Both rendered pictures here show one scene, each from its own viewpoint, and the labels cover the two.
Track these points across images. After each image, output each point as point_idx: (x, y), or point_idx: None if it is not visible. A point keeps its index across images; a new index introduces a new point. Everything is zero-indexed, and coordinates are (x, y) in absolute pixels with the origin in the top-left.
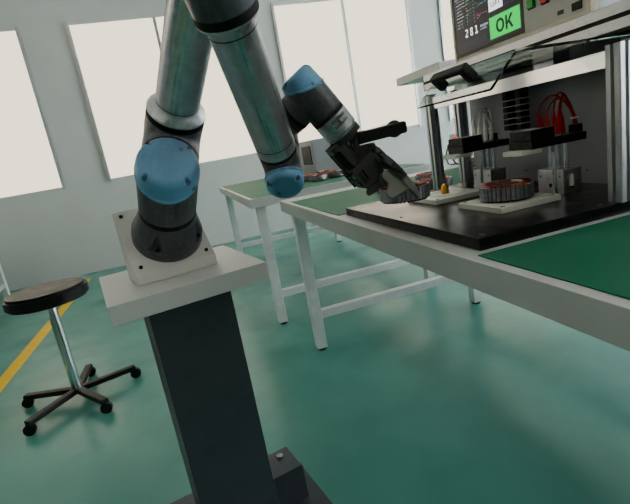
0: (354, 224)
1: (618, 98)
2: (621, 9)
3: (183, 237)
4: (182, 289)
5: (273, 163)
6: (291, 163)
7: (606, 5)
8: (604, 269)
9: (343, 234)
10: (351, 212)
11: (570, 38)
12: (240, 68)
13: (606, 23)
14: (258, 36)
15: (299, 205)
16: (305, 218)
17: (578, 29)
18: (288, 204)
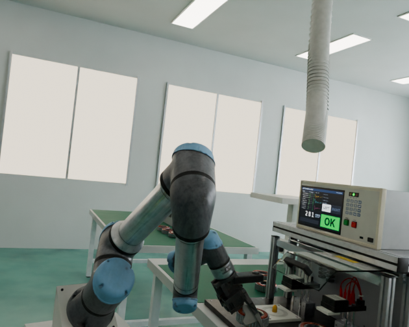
0: (211, 320)
1: (385, 308)
2: (391, 260)
3: (104, 320)
4: None
5: (182, 294)
6: (193, 295)
7: (385, 245)
8: None
9: (199, 320)
10: (208, 305)
11: (364, 257)
12: (188, 254)
13: (384, 262)
14: (203, 241)
15: (165, 273)
16: (169, 287)
17: (369, 255)
18: (156, 266)
